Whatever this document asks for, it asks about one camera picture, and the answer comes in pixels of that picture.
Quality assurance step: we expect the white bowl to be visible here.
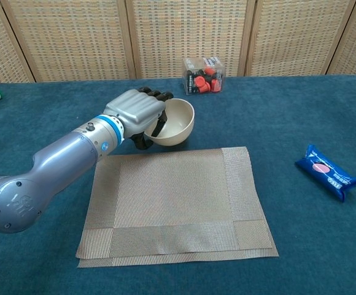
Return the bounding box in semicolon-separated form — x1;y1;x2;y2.
144;98;195;147

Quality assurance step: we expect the clear box of red caps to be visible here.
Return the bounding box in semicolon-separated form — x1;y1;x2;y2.
182;57;224;96

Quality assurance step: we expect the blue cookie packet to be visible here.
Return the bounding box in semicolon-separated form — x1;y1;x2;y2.
294;143;356;203

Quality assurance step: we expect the blue table cloth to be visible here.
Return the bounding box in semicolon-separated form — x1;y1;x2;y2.
0;74;356;295

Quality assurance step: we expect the brown woven placemat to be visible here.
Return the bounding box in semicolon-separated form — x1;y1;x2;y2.
75;146;279;269

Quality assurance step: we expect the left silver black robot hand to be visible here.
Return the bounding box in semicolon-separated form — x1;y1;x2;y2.
103;87;175;151

